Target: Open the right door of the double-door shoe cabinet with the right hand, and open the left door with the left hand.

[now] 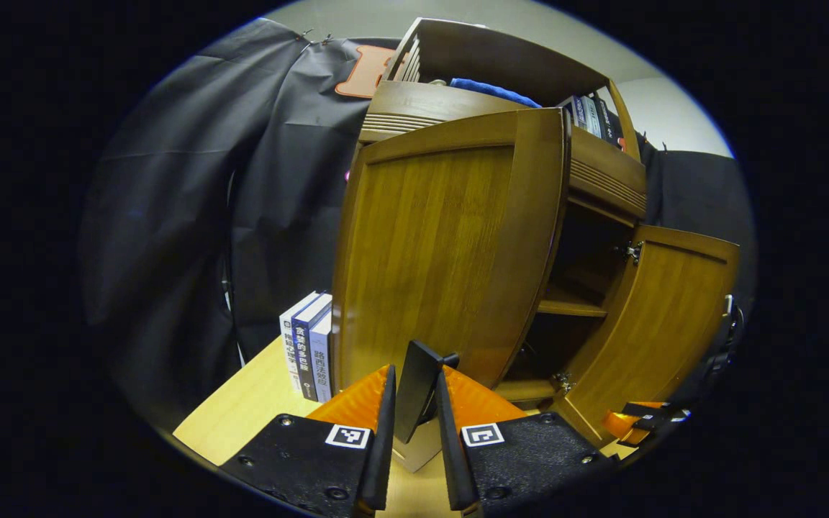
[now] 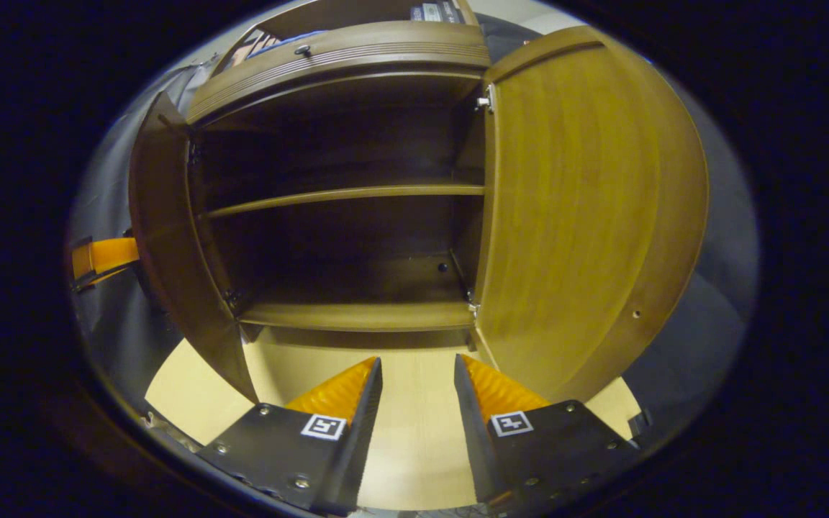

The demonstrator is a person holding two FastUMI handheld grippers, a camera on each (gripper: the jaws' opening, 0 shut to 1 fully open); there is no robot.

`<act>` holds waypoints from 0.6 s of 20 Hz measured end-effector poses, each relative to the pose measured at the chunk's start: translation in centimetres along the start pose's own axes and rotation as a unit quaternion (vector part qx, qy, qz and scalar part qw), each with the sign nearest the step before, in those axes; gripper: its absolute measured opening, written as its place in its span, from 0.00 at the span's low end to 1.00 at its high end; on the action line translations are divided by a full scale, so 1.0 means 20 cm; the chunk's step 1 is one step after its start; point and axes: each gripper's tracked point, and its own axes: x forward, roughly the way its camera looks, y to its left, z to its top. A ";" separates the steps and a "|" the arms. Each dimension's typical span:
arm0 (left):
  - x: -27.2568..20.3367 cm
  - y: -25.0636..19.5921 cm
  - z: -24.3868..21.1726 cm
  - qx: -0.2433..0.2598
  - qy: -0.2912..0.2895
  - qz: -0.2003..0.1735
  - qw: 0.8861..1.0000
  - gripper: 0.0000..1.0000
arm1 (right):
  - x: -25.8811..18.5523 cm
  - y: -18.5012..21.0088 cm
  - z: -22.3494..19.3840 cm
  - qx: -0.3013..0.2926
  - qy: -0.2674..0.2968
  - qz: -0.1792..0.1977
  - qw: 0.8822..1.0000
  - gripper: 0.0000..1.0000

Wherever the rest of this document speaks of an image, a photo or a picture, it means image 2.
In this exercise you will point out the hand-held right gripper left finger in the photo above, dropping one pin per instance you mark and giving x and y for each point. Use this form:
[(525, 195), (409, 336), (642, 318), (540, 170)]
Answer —
[(353, 446)]

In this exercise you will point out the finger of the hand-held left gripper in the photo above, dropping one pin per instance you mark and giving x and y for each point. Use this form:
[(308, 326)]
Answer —
[(109, 253)]

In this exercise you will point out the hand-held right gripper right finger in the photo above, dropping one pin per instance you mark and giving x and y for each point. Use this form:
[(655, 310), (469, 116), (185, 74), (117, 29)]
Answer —
[(473, 439)]

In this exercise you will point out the wooden cabinet door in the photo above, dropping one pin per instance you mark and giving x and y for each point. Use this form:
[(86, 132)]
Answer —
[(170, 237), (573, 216)]

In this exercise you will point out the black backdrop cloth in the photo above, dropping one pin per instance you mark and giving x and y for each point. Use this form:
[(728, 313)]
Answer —
[(702, 338)]

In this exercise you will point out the tan thin book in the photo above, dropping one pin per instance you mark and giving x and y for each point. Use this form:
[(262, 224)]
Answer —
[(265, 43)]

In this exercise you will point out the blue cushion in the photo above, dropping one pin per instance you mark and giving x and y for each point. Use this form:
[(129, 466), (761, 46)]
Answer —
[(299, 35)]

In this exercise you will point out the wooden drawer with black knob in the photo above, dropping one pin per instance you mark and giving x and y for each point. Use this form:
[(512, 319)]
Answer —
[(386, 43)]

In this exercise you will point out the dark blue book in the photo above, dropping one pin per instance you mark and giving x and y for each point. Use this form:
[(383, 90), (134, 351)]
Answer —
[(417, 13)]

